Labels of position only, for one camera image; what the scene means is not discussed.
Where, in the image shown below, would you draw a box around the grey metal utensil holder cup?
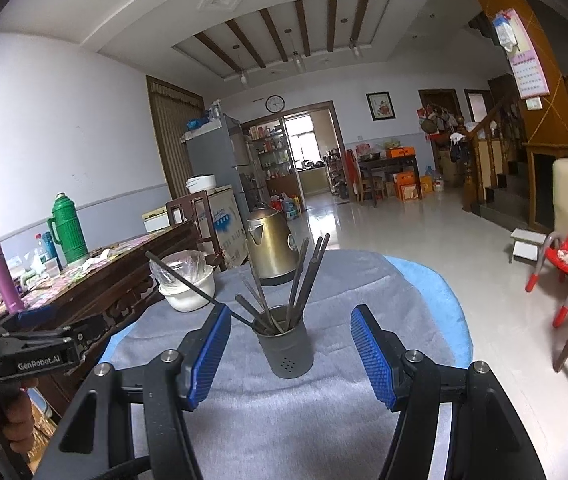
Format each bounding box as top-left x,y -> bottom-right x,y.
252,320 -> 314,379

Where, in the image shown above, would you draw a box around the grey refrigerator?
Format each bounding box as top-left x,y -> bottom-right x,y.
182,114 -> 259,217

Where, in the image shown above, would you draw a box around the white small step stool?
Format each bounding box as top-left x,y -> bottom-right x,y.
510,229 -> 546,262

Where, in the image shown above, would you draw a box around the orange box on table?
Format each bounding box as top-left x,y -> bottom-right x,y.
386,146 -> 415,158

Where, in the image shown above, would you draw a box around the dark wooden dining table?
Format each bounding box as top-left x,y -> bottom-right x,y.
357,155 -> 423,207

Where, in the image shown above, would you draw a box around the framed wall picture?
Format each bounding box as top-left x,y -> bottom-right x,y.
366,91 -> 395,122

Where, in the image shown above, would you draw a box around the blue capped plastic bottle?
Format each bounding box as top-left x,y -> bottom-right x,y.
36,231 -> 62,270

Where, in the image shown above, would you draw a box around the purple water bottle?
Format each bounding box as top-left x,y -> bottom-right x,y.
0,244 -> 24,314

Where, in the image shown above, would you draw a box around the gold electric kettle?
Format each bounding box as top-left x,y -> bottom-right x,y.
247,203 -> 299,286

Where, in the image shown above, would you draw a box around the blue table mat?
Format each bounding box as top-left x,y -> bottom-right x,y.
386,256 -> 474,368

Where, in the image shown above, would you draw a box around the green thermos flask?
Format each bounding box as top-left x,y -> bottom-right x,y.
48,193 -> 89,266

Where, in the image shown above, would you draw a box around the round wall clock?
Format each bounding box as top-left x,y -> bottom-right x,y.
264,94 -> 286,114

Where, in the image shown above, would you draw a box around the wooden staircase railing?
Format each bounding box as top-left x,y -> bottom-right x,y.
462,92 -> 515,212

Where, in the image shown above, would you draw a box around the wooden chair behind table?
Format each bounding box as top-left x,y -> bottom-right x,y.
165,191 -> 226,271

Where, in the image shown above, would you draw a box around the dark carved wooden sideboard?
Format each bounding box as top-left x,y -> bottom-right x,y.
0,221 -> 198,416

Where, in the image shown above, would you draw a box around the grey table cloth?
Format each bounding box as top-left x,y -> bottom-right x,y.
100,249 -> 457,480

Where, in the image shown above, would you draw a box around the white bowl with plastic bag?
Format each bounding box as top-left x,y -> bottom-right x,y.
147,249 -> 215,313

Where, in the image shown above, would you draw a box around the dark metal chopstick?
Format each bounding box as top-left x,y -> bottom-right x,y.
145,252 -> 251,327
235,295 -> 275,335
247,252 -> 284,334
285,237 -> 309,330
291,236 -> 323,328
241,276 -> 278,334
291,233 -> 331,326

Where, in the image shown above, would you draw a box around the person's left hand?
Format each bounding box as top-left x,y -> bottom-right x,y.
2,378 -> 38,454

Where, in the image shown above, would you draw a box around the pink wall calendar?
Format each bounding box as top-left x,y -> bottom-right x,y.
493,9 -> 549,100

